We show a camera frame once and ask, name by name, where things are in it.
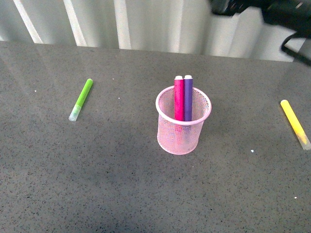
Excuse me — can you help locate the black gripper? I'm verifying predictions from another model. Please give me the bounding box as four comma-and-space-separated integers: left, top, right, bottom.
209, 0, 311, 38

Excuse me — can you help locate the purple marker pen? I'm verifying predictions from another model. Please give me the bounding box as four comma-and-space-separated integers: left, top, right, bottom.
184, 75, 193, 121

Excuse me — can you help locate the pink marker pen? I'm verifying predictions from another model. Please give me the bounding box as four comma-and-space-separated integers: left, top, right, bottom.
174, 76, 184, 121

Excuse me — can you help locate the pink mesh pen cup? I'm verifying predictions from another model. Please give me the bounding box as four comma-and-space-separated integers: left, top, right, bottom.
155, 86, 212, 155

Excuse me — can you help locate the white pleated curtain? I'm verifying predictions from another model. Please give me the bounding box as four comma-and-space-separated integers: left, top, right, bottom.
0, 0, 311, 63

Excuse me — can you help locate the yellow marker pen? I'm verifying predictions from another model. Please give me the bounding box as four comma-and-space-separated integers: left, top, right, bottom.
280, 100, 311, 150

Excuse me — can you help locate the green marker pen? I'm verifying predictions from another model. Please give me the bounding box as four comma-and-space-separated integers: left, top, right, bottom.
69, 79, 93, 121

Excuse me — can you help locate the black cable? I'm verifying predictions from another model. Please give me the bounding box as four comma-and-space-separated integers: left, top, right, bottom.
280, 33, 311, 66

